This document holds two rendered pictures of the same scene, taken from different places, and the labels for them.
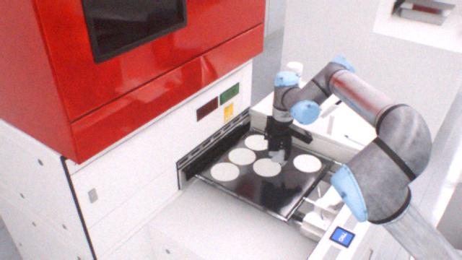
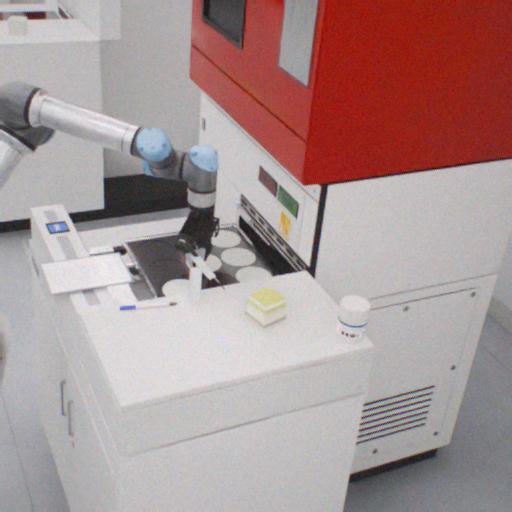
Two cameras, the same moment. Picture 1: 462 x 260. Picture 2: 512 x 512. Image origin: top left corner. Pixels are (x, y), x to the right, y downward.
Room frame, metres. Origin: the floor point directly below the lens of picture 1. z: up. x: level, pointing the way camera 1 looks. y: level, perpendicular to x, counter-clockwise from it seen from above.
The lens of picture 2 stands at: (2.10, -1.72, 2.10)
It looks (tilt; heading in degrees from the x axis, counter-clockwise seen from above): 31 degrees down; 118
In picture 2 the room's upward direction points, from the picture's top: 6 degrees clockwise
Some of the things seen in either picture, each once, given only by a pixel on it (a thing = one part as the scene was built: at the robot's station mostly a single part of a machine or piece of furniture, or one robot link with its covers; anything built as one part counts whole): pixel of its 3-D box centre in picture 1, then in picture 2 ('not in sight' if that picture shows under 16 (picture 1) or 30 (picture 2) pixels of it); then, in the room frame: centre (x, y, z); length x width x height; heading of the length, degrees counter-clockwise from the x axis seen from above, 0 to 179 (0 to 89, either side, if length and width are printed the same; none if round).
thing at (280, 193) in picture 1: (266, 167); (203, 263); (1.08, -0.11, 0.90); 0.34 x 0.34 x 0.01; 56
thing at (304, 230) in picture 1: (335, 201); (114, 292); (0.95, -0.34, 0.87); 0.36 x 0.08 x 0.03; 146
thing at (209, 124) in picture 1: (182, 144); (250, 186); (1.05, 0.18, 1.02); 0.82 x 0.03 x 0.40; 146
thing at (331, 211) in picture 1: (327, 209); not in sight; (0.88, -0.30, 0.89); 0.08 x 0.03 x 0.03; 56
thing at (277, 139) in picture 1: (279, 131); (201, 221); (1.09, -0.14, 1.05); 0.09 x 0.08 x 0.12; 99
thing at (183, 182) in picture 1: (217, 149); (267, 250); (1.19, 0.07, 0.89); 0.44 x 0.02 x 0.10; 146
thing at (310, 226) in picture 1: (316, 224); (98, 253); (0.82, -0.25, 0.89); 0.08 x 0.03 x 0.03; 56
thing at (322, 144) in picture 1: (335, 128); (225, 352); (1.35, -0.41, 0.89); 0.62 x 0.35 x 0.14; 56
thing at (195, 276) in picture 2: (328, 116); (201, 275); (1.22, -0.34, 1.03); 0.06 x 0.04 x 0.13; 56
